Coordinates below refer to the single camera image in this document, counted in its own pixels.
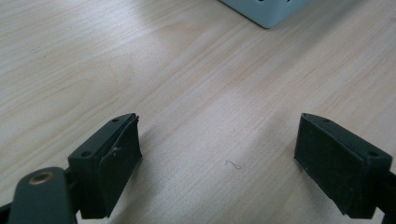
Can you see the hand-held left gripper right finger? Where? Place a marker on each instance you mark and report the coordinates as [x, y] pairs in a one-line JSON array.
[[339, 168]]

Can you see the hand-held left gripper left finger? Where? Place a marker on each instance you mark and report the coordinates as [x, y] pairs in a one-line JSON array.
[[106, 165]]

